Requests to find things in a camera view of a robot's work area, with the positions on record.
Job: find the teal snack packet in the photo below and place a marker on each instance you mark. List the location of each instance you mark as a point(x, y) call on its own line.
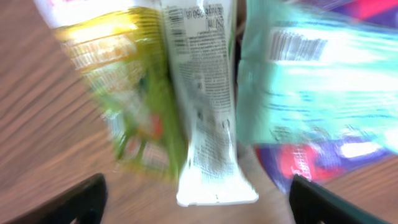
point(376, 13)

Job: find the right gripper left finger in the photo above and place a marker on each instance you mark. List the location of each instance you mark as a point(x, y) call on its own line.
point(84, 203)

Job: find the white tube gold cap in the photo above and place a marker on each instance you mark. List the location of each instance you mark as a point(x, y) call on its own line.
point(200, 38)

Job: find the green juice carton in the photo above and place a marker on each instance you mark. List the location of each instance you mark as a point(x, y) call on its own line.
point(118, 48)

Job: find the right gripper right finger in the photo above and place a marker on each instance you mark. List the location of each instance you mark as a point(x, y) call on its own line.
point(311, 203)

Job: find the purple snack package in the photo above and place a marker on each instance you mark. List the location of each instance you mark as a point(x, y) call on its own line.
point(320, 158)

